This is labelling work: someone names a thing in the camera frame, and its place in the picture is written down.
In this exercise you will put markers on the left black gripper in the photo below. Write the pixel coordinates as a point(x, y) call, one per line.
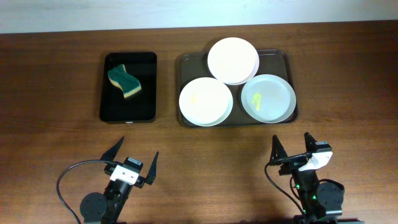
point(142, 182)

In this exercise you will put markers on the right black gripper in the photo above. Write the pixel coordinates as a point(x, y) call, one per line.
point(291, 165)

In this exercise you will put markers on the light blue round plate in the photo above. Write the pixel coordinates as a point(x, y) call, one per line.
point(268, 99)

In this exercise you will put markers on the green and yellow sponge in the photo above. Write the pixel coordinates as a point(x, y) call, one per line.
point(120, 78)

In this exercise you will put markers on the white round plate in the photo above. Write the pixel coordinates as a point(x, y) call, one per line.
point(205, 101)

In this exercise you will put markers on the pink round plate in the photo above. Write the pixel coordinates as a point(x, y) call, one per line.
point(233, 61)

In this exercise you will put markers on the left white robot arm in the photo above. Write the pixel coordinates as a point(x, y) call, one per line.
point(106, 207)

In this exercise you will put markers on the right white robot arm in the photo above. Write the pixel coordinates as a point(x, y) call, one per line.
point(318, 200)

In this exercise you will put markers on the black rectangular tray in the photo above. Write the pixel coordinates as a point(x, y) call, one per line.
point(139, 107)

